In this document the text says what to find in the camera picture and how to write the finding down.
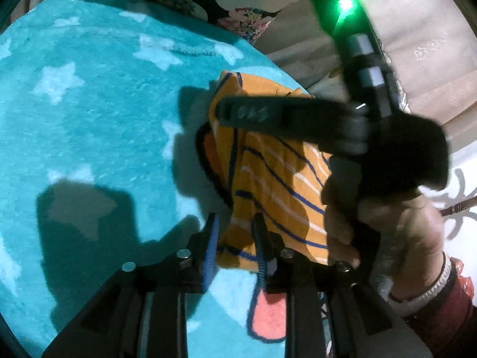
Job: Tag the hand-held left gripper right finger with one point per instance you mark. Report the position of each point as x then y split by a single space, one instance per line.
263 248

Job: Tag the person's right hand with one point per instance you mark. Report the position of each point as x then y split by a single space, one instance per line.
406 242

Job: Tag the turquoise star print blanket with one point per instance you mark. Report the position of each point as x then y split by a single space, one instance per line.
93 119

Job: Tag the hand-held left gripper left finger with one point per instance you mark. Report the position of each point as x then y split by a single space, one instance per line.
211 253

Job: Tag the white leaf print pillow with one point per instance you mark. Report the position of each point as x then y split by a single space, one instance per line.
464 186

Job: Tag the person's right forearm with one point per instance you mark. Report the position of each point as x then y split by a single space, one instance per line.
443 320

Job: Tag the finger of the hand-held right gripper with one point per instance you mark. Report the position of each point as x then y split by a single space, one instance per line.
283 117

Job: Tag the orange striped knit sweater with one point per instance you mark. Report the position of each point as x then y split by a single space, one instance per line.
268 186

